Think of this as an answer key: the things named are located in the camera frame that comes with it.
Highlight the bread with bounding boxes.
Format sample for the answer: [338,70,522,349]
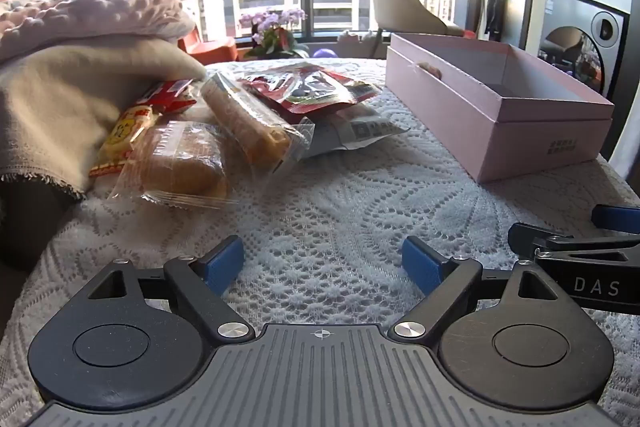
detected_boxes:
[107,121,238,210]

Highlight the beige and pink blankets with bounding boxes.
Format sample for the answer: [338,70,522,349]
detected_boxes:
[0,32,206,200]

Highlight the cream upholstered chair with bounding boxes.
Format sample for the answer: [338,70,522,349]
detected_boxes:
[366,0,476,58]

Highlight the long orange cracker packet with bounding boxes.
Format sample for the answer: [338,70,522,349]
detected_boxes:
[200,72,313,180]

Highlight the grey cushion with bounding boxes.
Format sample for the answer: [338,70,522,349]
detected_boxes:
[337,32,386,58]

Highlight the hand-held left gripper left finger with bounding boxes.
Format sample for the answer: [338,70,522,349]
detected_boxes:
[87,236,256,343]

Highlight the red packet with clear window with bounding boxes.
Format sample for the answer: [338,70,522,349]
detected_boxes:
[250,67,383,124]

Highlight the pink cardboard box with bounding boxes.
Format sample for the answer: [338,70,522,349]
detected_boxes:
[385,33,615,184]

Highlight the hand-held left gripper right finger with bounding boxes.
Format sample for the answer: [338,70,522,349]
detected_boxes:
[392,236,558,342]

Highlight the grey washing machine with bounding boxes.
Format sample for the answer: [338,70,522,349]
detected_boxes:
[537,0,633,100]

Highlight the pink bobble blanket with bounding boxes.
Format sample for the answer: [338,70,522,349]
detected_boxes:
[0,0,196,62]

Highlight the light blue snack packet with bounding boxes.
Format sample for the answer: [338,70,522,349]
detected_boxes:
[300,102,412,158]

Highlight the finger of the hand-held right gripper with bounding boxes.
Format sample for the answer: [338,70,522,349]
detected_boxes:
[507,223,640,260]
[592,205,640,232]

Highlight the potted purple orchid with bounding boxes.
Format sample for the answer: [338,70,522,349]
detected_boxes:
[239,7,308,60]

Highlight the red white snack packet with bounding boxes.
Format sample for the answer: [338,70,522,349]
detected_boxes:
[136,78,197,114]

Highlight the orange plastic stool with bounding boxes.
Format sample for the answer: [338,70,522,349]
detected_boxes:
[177,27,238,65]

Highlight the yellow rice cracker packet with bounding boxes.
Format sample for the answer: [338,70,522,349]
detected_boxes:
[89,103,166,180]

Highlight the plain red snack packet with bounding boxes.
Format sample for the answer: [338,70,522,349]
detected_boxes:
[239,62,321,90]

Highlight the white lace bedspread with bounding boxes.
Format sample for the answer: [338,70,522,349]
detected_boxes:
[0,57,640,427]

